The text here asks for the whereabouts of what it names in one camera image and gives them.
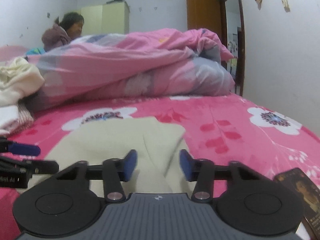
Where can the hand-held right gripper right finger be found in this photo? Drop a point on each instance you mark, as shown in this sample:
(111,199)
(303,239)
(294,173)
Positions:
(186,163)

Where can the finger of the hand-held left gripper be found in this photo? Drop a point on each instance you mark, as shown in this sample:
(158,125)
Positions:
(21,148)
(45,166)

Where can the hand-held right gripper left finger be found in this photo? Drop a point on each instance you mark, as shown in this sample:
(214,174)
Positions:
(130,163)

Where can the beige zip hoodie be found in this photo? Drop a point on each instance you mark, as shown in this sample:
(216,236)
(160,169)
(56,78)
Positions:
(120,140)

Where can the white garment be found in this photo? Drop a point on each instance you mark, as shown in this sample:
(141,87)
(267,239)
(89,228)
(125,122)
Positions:
(7,118)

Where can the cream knit sweater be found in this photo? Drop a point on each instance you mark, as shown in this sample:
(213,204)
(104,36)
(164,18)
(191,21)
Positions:
(17,80)

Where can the turquoise cloth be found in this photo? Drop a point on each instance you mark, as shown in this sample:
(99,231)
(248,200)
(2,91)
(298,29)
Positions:
(35,50)

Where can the pink floral duvet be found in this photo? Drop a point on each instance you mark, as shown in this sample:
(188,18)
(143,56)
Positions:
(137,62)

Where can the pale yellow wardrobe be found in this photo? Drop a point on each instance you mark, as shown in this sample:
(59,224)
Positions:
(105,17)

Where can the wooden door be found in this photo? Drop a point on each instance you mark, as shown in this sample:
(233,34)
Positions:
(212,12)

